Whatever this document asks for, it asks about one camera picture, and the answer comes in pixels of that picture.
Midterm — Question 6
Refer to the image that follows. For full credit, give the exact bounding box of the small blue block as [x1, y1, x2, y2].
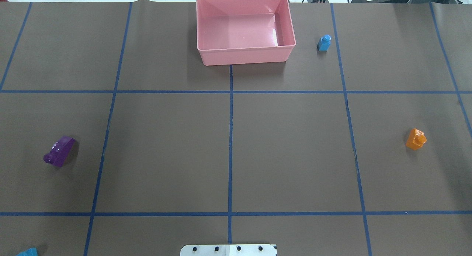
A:
[317, 34, 332, 52]

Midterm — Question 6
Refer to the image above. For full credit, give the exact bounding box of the purple block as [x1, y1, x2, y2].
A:
[43, 136, 76, 167]

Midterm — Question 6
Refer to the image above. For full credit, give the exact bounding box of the orange block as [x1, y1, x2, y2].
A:
[406, 128, 427, 151]

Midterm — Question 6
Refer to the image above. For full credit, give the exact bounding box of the pink plastic box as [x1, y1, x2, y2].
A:
[196, 0, 296, 66]

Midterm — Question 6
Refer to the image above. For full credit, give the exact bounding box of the long blue studded block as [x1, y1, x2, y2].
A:
[16, 248, 38, 256]

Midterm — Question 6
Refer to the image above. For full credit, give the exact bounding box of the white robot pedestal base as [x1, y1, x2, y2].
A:
[180, 244, 278, 256]

